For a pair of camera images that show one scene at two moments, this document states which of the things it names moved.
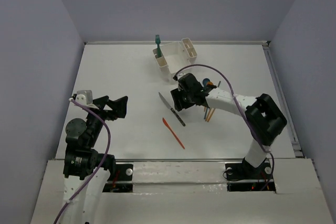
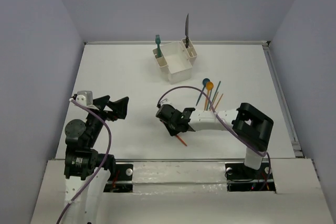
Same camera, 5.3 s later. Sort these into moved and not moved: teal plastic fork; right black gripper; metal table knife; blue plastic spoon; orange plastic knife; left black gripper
Moved: metal table knife; right black gripper; orange plastic knife
Not moved: teal plastic fork; left black gripper; blue plastic spoon
